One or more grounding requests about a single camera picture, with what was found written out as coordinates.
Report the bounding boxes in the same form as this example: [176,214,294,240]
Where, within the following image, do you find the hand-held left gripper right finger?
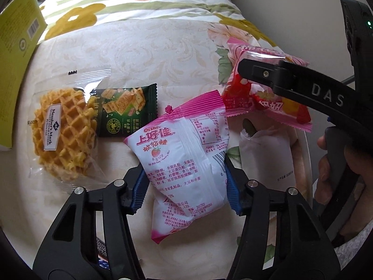
[224,157,341,280]

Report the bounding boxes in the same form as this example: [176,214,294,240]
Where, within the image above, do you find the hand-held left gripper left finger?
[32,168,147,280]

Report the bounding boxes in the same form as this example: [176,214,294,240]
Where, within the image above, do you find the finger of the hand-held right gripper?
[237,58,295,94]

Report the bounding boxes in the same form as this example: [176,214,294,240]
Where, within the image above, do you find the red pink candy packet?
[221,37,314,132]

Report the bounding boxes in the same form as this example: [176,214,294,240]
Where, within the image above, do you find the pink white candy packet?
[123,89,231,245]

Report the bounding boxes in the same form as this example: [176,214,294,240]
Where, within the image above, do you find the yellow-green cardboard box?
[0,0,49,150]

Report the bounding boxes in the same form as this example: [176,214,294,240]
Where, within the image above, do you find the person's right forearm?
[334,218,373,269]

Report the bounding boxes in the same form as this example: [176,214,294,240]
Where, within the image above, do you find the person's right hand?
[314,135,373,237]

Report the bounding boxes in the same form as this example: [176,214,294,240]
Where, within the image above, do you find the white snack packet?
[240,119,298,187]

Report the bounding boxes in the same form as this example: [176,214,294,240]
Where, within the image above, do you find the dark green cracker packet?
[89,83,159,138]

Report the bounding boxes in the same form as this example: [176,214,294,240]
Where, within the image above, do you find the clear waffle packet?
[28,67,113,185]

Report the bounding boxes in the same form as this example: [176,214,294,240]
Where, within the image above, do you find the cream floral tablecloth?
[0,17,310,280]

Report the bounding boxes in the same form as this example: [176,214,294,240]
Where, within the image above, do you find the striped floral bed blanket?
[37,0,276,47]

